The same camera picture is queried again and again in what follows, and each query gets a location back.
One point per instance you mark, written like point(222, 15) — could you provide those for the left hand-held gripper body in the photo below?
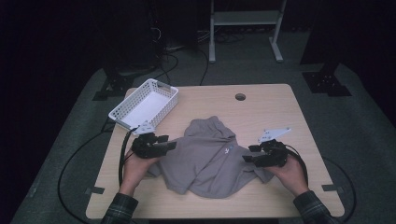
point(146, 147)

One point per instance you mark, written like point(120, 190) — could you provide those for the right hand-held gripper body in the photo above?
point(274, 154)

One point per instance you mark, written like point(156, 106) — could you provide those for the white plastic basket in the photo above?
point(146, 105)

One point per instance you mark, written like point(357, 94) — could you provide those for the grey shirt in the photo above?
point(202, 161)

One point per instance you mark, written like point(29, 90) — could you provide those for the person's left hand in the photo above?
point(135, 171)

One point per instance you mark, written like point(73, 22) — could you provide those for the person's right hand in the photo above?
point(291, 175)

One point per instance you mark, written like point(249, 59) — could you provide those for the grey tape strip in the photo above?
point(332, 188)
point(95, 190)

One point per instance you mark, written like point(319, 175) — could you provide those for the black stand base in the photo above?
point(115, 84)
point(325, 82)

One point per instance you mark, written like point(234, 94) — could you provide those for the white metal stand frame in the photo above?
point(246, 17)

